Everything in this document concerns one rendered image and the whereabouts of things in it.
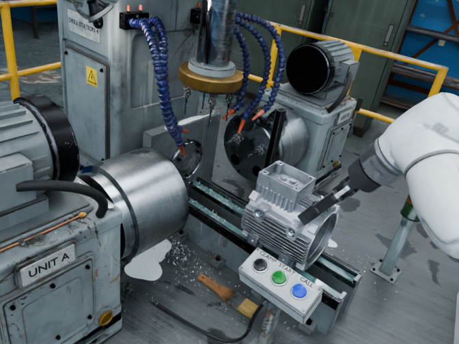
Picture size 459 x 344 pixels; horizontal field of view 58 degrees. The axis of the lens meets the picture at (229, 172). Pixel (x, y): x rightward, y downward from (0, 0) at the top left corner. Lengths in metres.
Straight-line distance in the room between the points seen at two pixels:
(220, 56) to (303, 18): 3.31
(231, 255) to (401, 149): 0.64
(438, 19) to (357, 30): 1.99
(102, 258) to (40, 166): 0.24
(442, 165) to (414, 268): 0.81
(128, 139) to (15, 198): 0.62
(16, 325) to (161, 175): 0.43
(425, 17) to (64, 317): 5.68
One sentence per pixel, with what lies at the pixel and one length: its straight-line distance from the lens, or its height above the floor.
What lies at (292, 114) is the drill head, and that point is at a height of 1.15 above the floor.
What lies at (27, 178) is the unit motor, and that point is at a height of 1.29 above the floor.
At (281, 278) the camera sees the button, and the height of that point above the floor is 1.07.
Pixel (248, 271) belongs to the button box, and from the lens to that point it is 0.91.
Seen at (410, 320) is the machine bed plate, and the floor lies 0.80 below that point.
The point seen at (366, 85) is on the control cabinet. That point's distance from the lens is 4.34.
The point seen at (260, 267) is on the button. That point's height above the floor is 1.07.
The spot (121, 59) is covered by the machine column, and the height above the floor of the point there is 1.33.
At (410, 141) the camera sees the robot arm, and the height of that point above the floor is 1.40.
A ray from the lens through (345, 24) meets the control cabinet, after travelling 4.30.
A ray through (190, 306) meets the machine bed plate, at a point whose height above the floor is 0.80.
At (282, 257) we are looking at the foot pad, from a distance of 1.09.
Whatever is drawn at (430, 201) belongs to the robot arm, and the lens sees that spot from 0.74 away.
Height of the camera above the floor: 1.68
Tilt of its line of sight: 30 degrees down
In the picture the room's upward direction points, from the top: 10 degrees clockwise
